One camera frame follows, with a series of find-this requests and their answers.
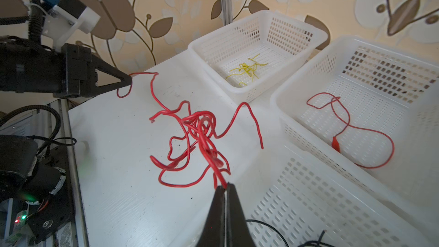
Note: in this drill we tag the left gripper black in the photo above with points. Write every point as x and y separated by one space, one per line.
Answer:
28 67

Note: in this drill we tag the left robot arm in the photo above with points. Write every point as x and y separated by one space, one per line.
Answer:
35 169

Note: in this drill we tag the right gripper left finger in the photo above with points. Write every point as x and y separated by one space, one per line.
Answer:
213 233

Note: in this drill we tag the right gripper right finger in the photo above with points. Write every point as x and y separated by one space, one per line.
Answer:
237 231

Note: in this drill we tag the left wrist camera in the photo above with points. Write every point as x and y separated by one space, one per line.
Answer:
64 17

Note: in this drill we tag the front white plastic basket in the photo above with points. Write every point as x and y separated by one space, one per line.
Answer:
290 197

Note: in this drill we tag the red alligator clip lead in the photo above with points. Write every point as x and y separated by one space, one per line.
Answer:
335 143

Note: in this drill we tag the back middle white basket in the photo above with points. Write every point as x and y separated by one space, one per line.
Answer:
384 89

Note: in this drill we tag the back left white basket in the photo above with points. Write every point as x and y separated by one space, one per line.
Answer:
249 56

